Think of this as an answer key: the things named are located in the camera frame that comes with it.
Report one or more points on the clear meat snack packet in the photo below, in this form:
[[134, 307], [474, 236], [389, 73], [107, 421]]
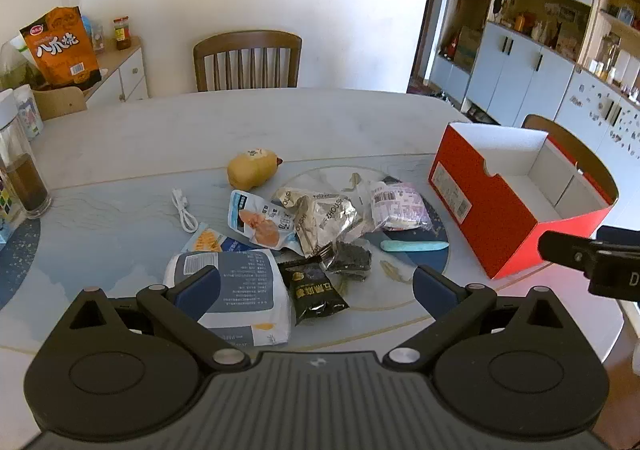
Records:
[[260, 222]]

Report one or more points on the blue printed table mat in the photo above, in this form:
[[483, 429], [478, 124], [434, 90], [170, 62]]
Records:
[[125, 240]]

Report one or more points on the small clear jar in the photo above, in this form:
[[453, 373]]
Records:
[[98, 39]]

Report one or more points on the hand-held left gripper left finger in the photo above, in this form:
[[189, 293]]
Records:
[[200, 291]]

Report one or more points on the large white grey bag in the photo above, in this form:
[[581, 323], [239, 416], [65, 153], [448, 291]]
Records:
[[250, 290]]

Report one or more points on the pink white barcode packet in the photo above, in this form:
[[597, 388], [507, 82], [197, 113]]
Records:
[[400, 205]]

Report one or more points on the orange snack bag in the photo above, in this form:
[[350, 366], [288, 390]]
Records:
[[62, 50]]

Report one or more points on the clear plastic bag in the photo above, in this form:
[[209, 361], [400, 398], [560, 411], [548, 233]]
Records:
[[15, 65]]

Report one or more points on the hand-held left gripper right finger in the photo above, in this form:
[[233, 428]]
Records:
[[431, 288]]

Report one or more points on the orange bottle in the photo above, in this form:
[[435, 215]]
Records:
[[520, 22]]

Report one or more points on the glass tumbler with dark liquid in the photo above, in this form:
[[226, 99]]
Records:
[[27, 180]]

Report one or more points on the red floor item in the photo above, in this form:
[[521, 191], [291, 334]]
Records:
[[451, 47]]

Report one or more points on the yellow plush toy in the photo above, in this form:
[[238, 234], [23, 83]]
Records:
[[250, 170]]

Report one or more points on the black snack packet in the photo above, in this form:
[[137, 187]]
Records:
[[315, 295]]

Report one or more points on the dark dried food packet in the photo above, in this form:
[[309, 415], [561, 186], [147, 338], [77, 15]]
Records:
[[350, 260]]

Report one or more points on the yellow blue packet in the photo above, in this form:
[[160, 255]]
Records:
[[207, 242]]

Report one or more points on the colourful printed box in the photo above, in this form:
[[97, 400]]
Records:
[[7, 210]]

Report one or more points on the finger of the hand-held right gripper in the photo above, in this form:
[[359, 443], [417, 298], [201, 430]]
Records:
[[565, 247]]

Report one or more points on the white printed cup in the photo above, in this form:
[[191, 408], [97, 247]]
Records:
[[30, 112]]

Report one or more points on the black figure decoration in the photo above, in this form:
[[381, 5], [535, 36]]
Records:
[[499, 2]]

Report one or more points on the teal stick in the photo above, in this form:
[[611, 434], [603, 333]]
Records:
[[412, 247]]

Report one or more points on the grey wall cabinet unit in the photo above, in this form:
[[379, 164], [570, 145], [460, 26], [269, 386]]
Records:
[[520, 75]]

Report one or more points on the silver foil packet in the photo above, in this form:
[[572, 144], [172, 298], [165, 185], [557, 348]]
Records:
[[325, 220]]

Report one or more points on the wooden slat-back chair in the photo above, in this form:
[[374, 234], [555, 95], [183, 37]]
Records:
[[595, 165], [247, 42]]

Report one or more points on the red capped sauce bottle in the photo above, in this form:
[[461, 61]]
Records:
[[121, 32]]

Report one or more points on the brown cardboard carton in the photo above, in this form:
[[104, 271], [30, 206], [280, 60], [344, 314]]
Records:
[[467, 47]]

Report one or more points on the red cardboard box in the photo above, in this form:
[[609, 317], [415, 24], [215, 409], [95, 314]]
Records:
[[480, 230]]

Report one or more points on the white sideboard cabinet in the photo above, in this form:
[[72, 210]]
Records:
[[125, 75]]

